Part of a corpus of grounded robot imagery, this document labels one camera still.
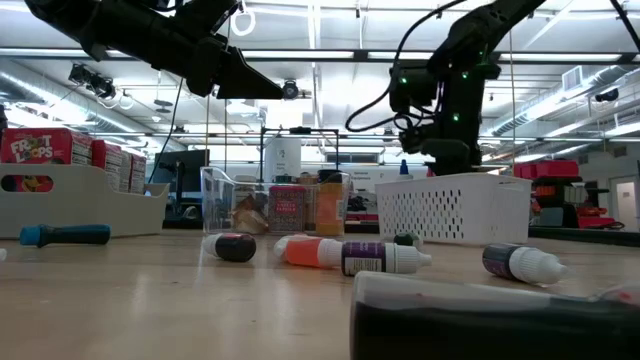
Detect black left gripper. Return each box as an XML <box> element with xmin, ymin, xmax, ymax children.
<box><xmin>184</xmin><ymin>34</ymin><xmax>285</xmax><ymax>100</ymax></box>

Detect purple label dropper bottle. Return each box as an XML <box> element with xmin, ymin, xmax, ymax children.
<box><xmin>341</xmin><ymin>240</ymin><xmax>434</xmax><ymax>277</ymax></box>

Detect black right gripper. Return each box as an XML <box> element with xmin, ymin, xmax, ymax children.
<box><xmin>399</xmin><ymin>124</ymin><xmax>474</xmax><ymax>176</ymax></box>

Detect silver ventilation duct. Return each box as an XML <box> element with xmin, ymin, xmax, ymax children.
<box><xmin>0</xmin><ymin>58</ymin><xmax>161</xmax><ymax>135</ymax></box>

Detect orange dropper bottle white cap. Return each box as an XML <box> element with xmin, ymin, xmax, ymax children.
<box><xmin>282</xmin><ymin>235</ymin><xmax>346</xmax><ymax>271</ymax></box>

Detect red storage bins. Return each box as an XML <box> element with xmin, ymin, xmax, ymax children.
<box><xmin>513</xmin><ymin>159</ymin><xmax>581</xmax><ymax>182</ymax></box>

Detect dark dropper bottle white cap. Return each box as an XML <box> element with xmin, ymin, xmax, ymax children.
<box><xmin>482</xmin><ymin>242</ymin><xmax>570</xmax><ymax>286</ymax></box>

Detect white perforated plastic basket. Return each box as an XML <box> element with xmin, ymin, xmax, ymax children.
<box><xmin>374</xmin><ymin>172</ymin><xmax>534</xmax><ymax>247</ymax></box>

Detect pink cereal box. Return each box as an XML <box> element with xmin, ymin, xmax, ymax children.
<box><xmin>129</xmin><ymin>153</ymin><xmax>148</xmax><ymax>195</ymax></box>

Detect white hanging ring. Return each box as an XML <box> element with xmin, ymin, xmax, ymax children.
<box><xmin>230</xmin><ymin>7</ymin><xmax>257</xmax><ymax>37</ymax></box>

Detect orange brown snack packet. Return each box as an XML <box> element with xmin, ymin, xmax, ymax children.
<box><xmin>231</xmin><ymin>193</ymin><xmax>270</xmax><ymax>235</ymax></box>

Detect overhead rig light bar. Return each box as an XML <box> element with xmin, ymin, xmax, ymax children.
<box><xmin>0</xmin><ymin>47</ymin><xmax>640</xmax><ymax>64</ymax></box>

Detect beige plastic organiser bin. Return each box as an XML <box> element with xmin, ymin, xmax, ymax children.
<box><xmin>0</xmin><ymin>162</ymin><xmax>170</xmax><ymax>240</ymax></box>

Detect orange spice jar black lid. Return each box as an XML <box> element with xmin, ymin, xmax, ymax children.
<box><xmin>314</xmin><ymin>168</ymin><xmax>347</xmax><ymax>237</ymax></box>

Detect dark tube teal cap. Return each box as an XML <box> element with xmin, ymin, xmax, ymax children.
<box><xmin>19</xmin><ymin>223</ymin><xmax>113</xmax><ymax>250</ymax></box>

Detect red Froot Loops cereal box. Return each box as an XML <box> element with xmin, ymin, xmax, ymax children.
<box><xmin>0</xmin><ymin>126</ymin><xmax>95</xmax><ymax>194</ymax></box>
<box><xmin>91</xmin><ymin>138</ymin><xmax>124</xmax><ymax>192</ymax></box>

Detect spice jar white lid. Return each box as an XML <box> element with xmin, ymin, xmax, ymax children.
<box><xmin>233</xmin><ymin>173</ymin><xmax>257</xmax><ymax>197</ymax></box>

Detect red label dropper bottle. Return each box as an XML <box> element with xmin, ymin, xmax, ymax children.
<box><xmin>203</xmin><ymin>231</ymin><xmax>258</xmax><ymax>264</ymax></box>
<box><xmin>273</xmin><ymin>234</ymin><xmax>292</xmax><ymax>262</ymax></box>

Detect black ceiling spotlight cluster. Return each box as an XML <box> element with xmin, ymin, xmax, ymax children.
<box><xmin>68</xmin><ymin>62</ymin><xmax>117</xmax><ymax>100</ymax></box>

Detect dark tube red cap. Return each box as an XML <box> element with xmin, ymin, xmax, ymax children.
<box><xmin>349</xmin><ymin>271</ymin><xmax>640</xmax><ymax>360</ymax></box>

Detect background computer monitor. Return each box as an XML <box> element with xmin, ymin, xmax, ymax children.
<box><xmin>151</xmin><ymin>148</ymin><xmax>211</xmax><ymax>221</ymax></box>

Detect small green-capped bottle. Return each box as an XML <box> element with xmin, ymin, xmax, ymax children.
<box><xmin>393</xmin><ymin>232</ymin><xmax>422</xmax><ymax>250</ymax></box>

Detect white paper sign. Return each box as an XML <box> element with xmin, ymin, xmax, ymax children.
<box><xmin>263</xmin><ymin>137</ymin><xmax>303</xmax><ymax>182</ymax></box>

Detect clear plastic bin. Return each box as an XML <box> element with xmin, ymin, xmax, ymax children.
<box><xmin>199</xmin><ymin>165</ymin><xmax>352</xmax><ymax>237</ymax></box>

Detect white ceiling vent box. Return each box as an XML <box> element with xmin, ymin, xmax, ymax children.
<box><xmin>560</xmin><ymin>64</ymin><xmax>584</xmax><ymax>92</ymax></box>

